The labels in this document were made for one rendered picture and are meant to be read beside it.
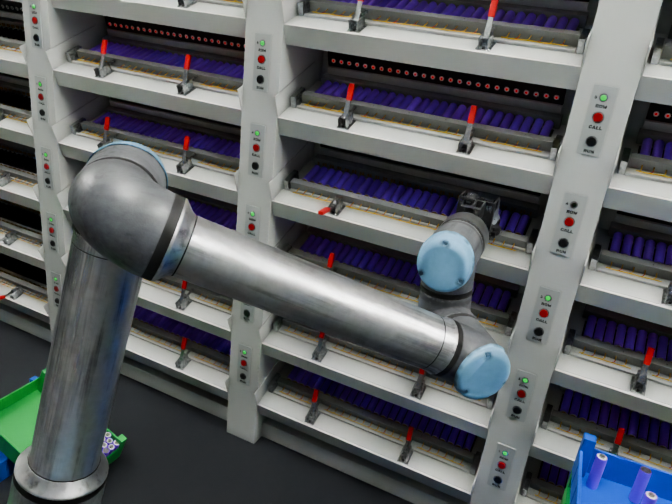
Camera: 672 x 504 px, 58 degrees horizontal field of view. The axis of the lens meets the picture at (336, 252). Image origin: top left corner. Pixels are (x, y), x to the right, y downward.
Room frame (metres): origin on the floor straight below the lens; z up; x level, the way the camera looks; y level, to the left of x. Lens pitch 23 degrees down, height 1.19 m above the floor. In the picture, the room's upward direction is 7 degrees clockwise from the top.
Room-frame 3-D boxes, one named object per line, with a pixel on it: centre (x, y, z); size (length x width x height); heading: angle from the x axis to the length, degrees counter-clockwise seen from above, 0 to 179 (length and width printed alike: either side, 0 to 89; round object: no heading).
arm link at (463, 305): (0.94, -0.20, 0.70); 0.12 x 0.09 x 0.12; 13
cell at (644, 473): (0.78, -0.53, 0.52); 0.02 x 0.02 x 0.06
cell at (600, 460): (0.80, -0.47, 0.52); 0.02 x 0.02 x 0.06
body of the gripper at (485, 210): (1.11, -0.25, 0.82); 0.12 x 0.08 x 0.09; 159
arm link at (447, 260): (0.95, -0.19, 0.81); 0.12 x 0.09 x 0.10; 159
